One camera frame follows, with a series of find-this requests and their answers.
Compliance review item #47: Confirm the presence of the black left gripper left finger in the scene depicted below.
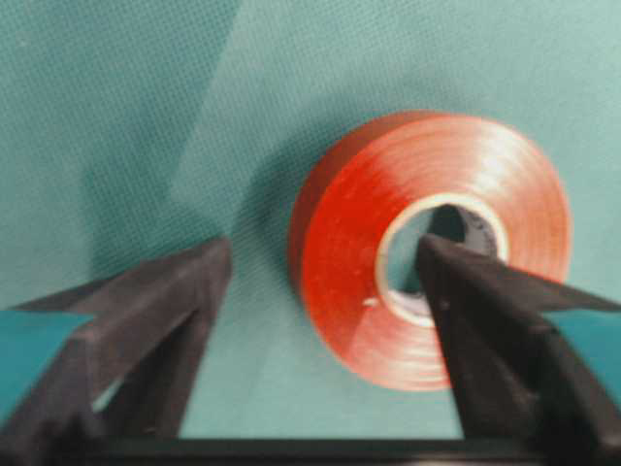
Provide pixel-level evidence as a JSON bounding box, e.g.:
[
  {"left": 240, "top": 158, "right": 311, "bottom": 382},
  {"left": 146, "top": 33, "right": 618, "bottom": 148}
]
[{"left": 1, "top": 238, "right": 232, "bottom": 465}]

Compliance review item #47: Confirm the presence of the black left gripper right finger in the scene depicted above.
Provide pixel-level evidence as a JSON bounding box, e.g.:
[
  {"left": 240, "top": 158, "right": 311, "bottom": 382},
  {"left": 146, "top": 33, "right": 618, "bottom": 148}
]
[{"left": 416, "top": 235, "right": 620, "bottom": 465}]

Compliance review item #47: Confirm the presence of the red tape roll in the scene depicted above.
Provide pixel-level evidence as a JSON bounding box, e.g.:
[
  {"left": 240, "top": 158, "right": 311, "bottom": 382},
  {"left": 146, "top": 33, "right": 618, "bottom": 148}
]
[{"left": 287, "top": 110, "right": 572, "bottom": 392}]

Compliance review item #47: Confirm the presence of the green table cloth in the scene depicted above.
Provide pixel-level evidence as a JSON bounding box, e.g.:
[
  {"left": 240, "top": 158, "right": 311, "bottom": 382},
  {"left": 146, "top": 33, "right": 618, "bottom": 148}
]
[{"left": 1, "top": 1, "right": 620, "bottom": 438}]

